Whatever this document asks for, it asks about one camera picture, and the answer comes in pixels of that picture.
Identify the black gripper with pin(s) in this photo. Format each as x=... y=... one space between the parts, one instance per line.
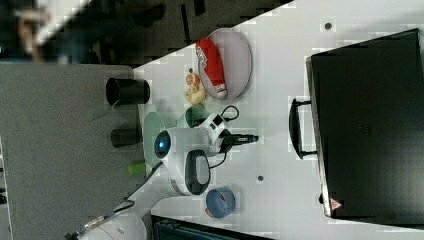
x=230 y=140

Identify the mint green mug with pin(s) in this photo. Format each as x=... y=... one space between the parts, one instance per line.
x=192 y=117

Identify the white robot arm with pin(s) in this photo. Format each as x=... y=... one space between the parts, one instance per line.
x=183 y=170

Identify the yellow plush banana peel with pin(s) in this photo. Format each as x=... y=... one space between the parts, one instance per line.
x=194 y=95

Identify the blue bowl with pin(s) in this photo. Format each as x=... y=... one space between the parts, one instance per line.
x=220 y=202

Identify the orange slice toy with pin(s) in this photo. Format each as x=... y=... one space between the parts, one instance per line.
x=193 y=79

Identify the mint green colander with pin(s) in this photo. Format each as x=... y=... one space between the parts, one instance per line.
x=152 y=126

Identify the grey round plate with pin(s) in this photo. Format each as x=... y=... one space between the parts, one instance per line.
x=236 y=58

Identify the red plush ketchup bottle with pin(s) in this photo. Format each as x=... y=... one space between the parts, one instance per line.
x=211 y=68

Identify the small black cup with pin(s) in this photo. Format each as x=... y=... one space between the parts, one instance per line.
x=125 y=137

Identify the large black cup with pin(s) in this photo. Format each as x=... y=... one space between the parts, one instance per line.
x=127 y=91

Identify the black toaster oven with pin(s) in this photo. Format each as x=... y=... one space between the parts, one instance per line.
x=366 y=103

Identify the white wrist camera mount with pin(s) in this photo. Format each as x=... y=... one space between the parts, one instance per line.
x=214 y=124

